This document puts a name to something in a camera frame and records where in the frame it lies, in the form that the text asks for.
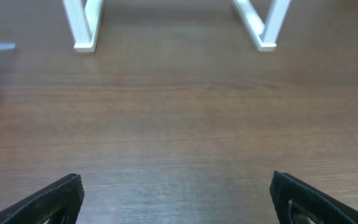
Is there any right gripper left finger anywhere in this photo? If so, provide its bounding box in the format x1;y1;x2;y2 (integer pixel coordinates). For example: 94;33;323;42
0;173;86;224

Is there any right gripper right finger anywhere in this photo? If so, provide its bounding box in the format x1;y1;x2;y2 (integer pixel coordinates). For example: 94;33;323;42
269;170;358;224

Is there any white and blue stand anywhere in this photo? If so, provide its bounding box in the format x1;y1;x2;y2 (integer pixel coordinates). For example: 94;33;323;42
62;0;292;54

